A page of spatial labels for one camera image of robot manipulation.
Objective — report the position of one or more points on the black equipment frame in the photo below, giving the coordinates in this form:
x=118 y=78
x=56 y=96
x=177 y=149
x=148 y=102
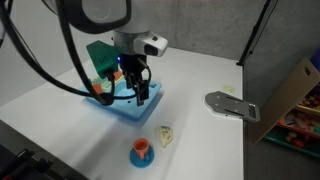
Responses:
x=20 y=166

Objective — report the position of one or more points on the orange toy plate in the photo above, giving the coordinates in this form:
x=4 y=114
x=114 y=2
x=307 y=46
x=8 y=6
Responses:
x=117 y=76

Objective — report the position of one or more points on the blue toy saucer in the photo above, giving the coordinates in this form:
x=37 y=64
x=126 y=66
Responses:
x=140 y=163

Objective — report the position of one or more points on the pale yellow sticker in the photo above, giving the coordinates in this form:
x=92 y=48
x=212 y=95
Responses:
x=228 y=89

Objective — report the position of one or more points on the orange toy mug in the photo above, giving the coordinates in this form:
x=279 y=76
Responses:
x=141 y=145

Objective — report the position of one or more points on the small orange toy cup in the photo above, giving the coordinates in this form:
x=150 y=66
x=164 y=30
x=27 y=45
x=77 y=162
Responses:
x=96 y=88

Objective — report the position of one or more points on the yellow green dish rack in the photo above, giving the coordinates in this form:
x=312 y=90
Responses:
x=106 y=86

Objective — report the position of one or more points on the blue toy sink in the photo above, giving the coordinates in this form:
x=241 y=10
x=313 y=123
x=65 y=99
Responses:
x=140 y=113

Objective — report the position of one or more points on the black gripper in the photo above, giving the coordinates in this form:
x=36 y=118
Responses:
x=133 y=66

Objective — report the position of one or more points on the grey metal mounting plate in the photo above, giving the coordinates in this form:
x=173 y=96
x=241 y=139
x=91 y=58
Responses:
x=220 y=103

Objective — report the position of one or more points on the cream toy soap bottle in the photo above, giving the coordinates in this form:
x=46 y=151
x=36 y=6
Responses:
x=164 y=136

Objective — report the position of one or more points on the black tripod pole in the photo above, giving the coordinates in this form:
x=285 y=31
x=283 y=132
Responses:
x=255 y=33

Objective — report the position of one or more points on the wooden toy storage shelf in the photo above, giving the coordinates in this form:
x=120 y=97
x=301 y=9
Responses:
x=283 y=100

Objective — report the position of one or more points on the blue storage bin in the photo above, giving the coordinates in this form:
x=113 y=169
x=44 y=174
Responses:
x=317 y=60

